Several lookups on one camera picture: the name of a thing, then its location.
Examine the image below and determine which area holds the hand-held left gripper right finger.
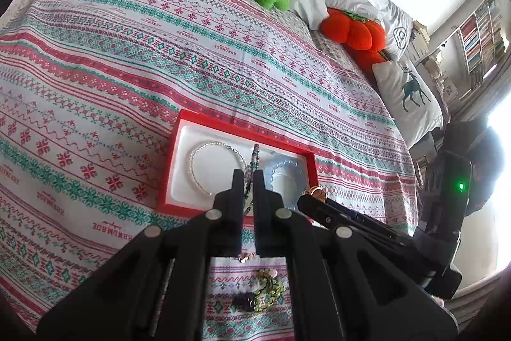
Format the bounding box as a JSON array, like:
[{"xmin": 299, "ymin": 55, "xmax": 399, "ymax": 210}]
[{"xmin": 253, "ymin": 169, "xmax": 459, "ymax": 341}]

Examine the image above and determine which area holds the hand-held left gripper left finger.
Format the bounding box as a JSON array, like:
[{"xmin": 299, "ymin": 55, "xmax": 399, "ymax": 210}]
[{"xmin": 38, "ymin": 169, "xmax": 244, "ymax": 341}]

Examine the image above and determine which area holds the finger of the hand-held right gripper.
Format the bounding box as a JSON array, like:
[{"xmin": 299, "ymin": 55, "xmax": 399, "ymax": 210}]
[{"xmin": 297, "ymin": 196, "xmax": 418, "ymax": 251}]

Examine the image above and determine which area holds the dark beaded bracelet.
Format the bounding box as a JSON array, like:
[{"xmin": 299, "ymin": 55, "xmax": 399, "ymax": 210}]
[{"xmin": 243, "ymin": 143, "xmax": 261, "ymax": 217}]

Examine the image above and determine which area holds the red jewelry box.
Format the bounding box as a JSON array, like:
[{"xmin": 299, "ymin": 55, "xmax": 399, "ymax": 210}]
[{"xmin": 156, "ymin": 110, "xmax": 320, "ymax": 225}]

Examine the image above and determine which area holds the white deer print cushion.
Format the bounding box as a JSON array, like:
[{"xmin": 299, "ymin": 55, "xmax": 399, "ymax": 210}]
[{"xmin": 372, "ymin": 59, "xmax": 445, "ymax": 148}]

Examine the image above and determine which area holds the red green patterned blanket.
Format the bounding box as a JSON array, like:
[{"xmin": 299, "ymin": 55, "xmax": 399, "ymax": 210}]
[{"xmin": 0, "ymin": 0, "xmax": 418, "ymax": 341}]

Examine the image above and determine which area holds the bookshelf with books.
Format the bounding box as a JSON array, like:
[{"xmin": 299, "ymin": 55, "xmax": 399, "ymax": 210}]
[{"xmin": 415, "ymin": 0, "xmax": 511, "ymax": 114}]

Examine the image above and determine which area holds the orange pumpkin plush toy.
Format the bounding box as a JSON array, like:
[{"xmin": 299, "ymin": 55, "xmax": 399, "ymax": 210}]
[{"xmin": 321, "ymin": 7, "xmax": 394, "ymax": 73}]

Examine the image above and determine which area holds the clear blue bead bracelet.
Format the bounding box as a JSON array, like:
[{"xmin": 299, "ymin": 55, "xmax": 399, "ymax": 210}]
[{"xmin": 261, "ymin": 159, "xmax": 310, "ymax": 211}]

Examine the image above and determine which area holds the white pearl bracelet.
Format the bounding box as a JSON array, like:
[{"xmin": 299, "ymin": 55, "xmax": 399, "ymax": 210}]
[{"xmin": 188, "ymin": 141, "xmax": 247, "ymax": 197}]

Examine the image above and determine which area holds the green bead bracelet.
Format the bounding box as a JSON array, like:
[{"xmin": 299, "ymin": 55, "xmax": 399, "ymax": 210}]
[{"xmin": 255, "ymin": 270, "xmax": 286, "ymax": 312}]

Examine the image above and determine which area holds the dark bead bracelet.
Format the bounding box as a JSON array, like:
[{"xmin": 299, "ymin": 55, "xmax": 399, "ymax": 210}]
[{"xmin": 232, "ymin": 294, "xmax": 258, "ymax": 313}]

